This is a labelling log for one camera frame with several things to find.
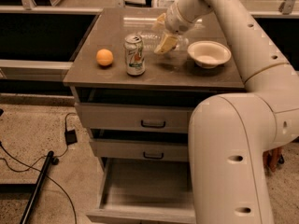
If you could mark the clear plastic water bottle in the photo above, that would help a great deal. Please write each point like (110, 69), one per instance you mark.
(161, 50)

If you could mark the middle grey drawer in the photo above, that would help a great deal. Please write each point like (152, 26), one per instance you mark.
(151, 146)

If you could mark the orange backpack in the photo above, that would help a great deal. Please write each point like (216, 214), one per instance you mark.
(273, 158)

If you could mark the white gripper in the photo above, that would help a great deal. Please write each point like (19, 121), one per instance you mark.
(174, 21)

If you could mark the grey drawer cabinet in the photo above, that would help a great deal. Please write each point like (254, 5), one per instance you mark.
(109, 31)

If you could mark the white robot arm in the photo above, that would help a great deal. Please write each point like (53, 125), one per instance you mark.
(229, 133)

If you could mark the black power adapter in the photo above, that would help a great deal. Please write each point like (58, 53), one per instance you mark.
(70, 137)

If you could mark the white paper bowl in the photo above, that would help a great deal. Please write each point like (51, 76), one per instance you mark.
(209, 54)

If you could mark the bottom grey drawer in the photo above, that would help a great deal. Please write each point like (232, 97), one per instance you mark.
(144, 192)

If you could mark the grey drawer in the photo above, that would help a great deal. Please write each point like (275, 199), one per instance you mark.
(151, 146)
(144, 192)
(138, 110)

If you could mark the top grey drawer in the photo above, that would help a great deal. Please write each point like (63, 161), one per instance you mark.
(138, 110)

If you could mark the green white soda can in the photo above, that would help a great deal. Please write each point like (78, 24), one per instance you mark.
(134, 58)

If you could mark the orange fruit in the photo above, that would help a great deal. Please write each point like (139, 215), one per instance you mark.
(104, 57)

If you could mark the black pole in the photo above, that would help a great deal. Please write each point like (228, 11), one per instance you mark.
(37, 188)

